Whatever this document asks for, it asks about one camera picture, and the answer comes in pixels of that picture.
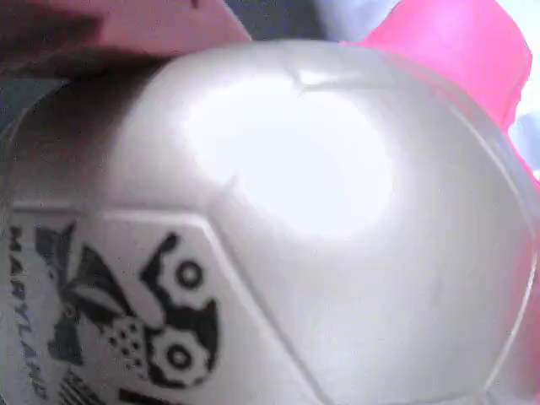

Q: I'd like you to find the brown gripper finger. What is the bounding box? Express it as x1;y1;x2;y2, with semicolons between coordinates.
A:
0;0;253;82

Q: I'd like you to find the red turtle toy printed shell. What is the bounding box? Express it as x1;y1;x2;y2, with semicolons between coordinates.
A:
0;0;540;405

